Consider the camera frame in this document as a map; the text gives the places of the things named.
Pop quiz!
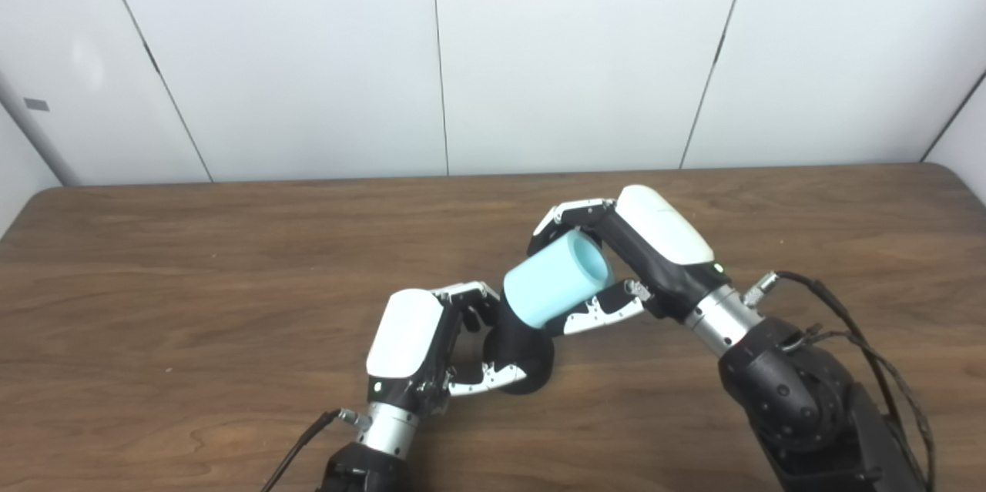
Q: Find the gray wall corner post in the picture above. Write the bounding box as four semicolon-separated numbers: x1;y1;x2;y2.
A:
0;76;82;186

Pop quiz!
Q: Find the light-blue hose piece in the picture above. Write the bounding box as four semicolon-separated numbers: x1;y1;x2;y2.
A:
503;229;615;329

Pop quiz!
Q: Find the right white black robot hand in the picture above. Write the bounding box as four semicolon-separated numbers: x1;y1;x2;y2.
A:
527;185;731;336

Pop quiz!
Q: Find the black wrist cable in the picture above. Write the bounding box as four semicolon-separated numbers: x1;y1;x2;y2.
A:
742;269;937;492
260;408;373;492

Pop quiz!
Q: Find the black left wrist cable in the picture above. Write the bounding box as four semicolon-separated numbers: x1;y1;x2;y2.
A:
260;408;373;492

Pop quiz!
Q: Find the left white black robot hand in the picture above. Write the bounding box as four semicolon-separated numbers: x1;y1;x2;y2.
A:
365;281;528;416

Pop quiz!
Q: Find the black flared nozzle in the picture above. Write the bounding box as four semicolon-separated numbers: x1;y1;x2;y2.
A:
483;288;555;396

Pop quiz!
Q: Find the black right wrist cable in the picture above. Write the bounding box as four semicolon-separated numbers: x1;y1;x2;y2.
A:
742;269;937;492

